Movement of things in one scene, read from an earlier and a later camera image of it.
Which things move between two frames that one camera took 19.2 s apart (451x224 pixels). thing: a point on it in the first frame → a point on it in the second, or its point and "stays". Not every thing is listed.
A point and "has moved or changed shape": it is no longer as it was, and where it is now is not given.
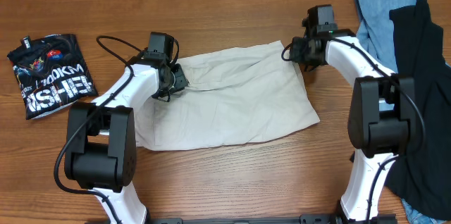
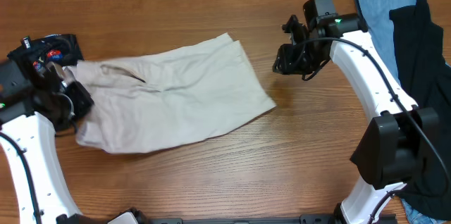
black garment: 424,181 stays
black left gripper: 180,81 → 84,103
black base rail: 310,219 stays
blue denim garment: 375,30 stays
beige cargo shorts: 229,96 has moved or changed shape
